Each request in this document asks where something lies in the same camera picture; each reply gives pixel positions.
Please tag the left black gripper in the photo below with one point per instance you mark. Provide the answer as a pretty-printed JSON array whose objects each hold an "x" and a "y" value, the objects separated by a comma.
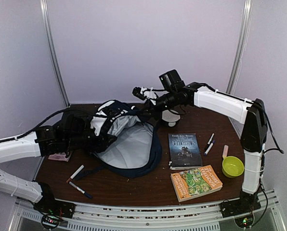
[{"x": 102, "y": 143}]

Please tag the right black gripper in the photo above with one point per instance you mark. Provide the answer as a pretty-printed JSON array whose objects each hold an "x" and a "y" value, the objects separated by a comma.
[{"x": 149, "y": 105}]

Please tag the navy blue student backpack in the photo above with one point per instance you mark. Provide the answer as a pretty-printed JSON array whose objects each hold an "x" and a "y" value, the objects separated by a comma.
[{"x": 137, "y": 150}]

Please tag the orange 39-Storey Treehouse book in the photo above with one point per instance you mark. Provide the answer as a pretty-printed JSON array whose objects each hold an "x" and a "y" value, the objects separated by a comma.
[{"x": 194, "y": 183}]

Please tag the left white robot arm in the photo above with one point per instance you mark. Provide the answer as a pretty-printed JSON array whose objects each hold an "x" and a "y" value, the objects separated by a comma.
[{"x": 45, "y": 141}]

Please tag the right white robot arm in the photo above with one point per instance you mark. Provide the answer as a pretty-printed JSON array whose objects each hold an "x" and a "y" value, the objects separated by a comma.
[{"x": 251, "y": 114}]

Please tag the white and navy bowl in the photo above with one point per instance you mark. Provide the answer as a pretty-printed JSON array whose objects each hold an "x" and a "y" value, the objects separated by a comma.
[{"x": 170, "y": 119}]

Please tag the pink illustrated paperback book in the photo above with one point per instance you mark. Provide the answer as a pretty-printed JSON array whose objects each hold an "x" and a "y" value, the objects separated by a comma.
[{"x": 60, "y": 156}]

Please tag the red tipped white marker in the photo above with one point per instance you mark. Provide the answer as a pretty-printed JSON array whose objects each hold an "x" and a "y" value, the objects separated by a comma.
[{"x": 75, "y": 173}]

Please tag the dark Wuthering Heights book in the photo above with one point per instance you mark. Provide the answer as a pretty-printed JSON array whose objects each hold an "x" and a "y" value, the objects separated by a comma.
[{"x": 184, "y": 151}]

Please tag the black capped white marker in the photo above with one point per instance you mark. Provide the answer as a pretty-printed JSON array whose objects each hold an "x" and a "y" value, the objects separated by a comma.
[{"x": 209, "y": 142}]

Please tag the purple capped white marker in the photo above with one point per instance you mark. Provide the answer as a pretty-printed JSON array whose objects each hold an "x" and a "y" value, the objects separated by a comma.
[{"x": 209, "y": 148}]

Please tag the blue capped white marker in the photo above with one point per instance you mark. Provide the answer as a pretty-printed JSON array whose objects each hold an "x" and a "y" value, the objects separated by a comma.
[{"x": 80, "y": 190}]

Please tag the lime green bowl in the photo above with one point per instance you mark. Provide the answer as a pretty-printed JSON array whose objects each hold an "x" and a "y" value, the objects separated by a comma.
[{"x": 232, "y": 167}]

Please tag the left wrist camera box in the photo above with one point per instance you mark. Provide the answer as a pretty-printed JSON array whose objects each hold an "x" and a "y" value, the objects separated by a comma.
[{"x": 75, "y": 124}]

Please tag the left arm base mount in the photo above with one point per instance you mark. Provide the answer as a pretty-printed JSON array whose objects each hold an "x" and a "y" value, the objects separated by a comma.
[{"x": 53, "y": 211}]

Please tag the right aluminium corner post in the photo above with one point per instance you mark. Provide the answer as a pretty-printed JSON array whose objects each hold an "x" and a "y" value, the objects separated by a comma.
[{"x": 241, "y": 45}]

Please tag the aluminium corner post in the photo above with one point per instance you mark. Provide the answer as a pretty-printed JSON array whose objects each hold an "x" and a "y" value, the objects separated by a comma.
[
  {"x": 53, "y": 55},
  {"x": 241, "y": 45}
]

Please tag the aluminium front rail frame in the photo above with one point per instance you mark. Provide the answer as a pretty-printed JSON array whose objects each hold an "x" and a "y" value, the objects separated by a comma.
[{"x": 195, "y": 217}]

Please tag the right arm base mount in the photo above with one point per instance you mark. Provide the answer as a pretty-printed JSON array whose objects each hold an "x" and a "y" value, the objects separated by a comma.
[{"x": 242, "y": 209}]

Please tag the left aluminium corner post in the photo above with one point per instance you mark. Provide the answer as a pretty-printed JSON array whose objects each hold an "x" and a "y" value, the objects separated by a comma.
[{"x": 53, "y": 55}]

